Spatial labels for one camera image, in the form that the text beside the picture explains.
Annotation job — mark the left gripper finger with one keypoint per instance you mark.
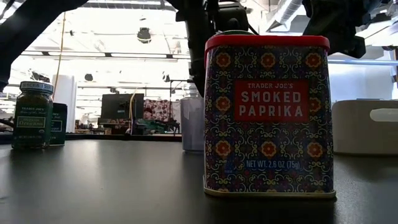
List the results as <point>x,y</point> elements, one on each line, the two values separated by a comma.
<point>199,74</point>

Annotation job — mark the smoked paprika tin red lid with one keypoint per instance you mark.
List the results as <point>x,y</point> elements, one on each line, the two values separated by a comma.
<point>267,124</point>

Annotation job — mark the black rectangular spice tin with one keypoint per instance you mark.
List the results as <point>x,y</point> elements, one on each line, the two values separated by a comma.
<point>59,124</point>

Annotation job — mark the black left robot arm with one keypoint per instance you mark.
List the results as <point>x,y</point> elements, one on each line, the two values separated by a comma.
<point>28,31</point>

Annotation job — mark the red patterned cloth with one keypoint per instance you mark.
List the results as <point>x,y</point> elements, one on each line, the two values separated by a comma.
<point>161,107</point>

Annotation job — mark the ceiling light bar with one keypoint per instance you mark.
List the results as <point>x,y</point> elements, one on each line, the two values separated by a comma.
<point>140,55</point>

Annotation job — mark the person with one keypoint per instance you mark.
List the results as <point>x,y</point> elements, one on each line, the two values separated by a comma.
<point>152,124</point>

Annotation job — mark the black monitor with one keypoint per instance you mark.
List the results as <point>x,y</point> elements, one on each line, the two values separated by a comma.
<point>121,105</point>

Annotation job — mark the white pillar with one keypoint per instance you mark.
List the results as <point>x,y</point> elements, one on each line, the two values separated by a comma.
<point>66,93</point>

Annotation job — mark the black stand frame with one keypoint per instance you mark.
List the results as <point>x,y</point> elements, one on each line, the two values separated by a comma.
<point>180,81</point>

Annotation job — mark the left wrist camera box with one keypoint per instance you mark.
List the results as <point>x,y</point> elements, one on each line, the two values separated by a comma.
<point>233,18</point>

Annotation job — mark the spiral ceiling duct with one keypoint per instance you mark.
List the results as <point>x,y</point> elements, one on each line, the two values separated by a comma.
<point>287,14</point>

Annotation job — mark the black ceiling dome camera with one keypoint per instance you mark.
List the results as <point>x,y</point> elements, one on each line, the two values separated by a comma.
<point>144,35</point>
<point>88,77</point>

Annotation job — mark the table frame with wooden border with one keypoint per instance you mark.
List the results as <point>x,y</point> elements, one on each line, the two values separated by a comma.
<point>93,138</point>

